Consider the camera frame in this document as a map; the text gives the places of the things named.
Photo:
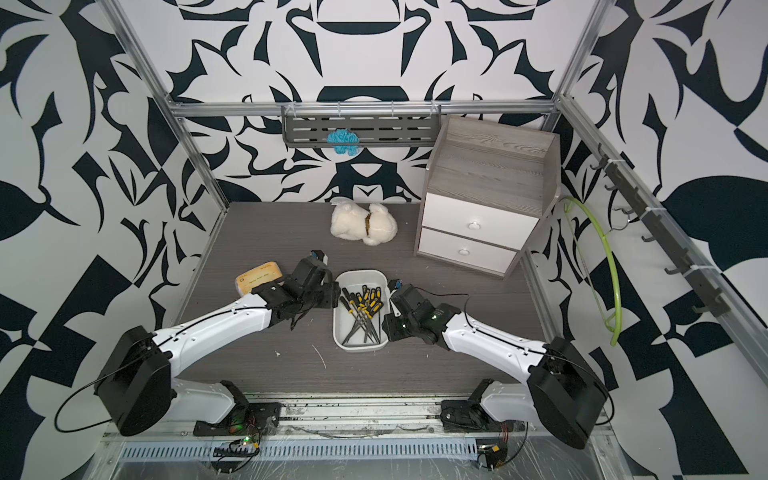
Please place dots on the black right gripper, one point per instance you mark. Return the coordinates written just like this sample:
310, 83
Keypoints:
387, 323

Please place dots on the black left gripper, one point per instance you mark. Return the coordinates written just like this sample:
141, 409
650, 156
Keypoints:
334, 292

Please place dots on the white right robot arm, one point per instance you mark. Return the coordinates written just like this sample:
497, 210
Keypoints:
562, 393

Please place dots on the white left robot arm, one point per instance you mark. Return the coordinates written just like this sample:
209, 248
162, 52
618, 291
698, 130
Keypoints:
140, 384

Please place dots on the white plastic storage box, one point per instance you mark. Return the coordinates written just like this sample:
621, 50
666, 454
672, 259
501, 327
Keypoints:
343, 321

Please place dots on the yellow sponge block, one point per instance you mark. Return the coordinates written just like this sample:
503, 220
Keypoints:
264, 273

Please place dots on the white plush toy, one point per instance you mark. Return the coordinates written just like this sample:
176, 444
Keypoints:
373, 226

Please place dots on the grey wooden drawer cabinet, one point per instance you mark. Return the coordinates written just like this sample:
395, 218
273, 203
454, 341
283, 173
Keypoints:
503, 177

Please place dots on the teal crumpled cloth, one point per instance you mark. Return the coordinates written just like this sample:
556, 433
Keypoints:
344, 141

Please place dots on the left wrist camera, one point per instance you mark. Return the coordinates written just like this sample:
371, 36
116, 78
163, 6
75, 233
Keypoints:
319, 255

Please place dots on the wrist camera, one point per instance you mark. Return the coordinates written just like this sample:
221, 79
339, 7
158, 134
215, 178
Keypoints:
319, 255
395, 284

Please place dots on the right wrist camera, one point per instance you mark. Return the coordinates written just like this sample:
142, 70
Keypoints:
395, 284

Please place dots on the white perforated cable duct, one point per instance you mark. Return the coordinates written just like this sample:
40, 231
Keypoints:
464, 449

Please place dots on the grey slotted wall shelf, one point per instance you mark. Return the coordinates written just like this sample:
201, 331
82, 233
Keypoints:
380, 130

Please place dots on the grey wall hook rail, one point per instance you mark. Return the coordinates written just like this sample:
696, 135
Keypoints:
662, 230

